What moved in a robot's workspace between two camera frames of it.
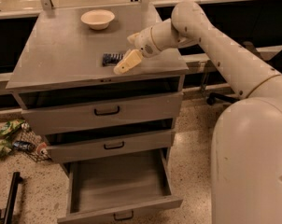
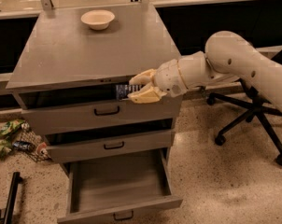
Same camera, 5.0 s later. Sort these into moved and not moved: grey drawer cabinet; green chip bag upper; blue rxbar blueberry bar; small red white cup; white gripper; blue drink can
Moved: blue rxbar blueberry bar; white gripper
Not moved: green chip bag upper; grey drawer cabinet; blue drink can; small red white cup
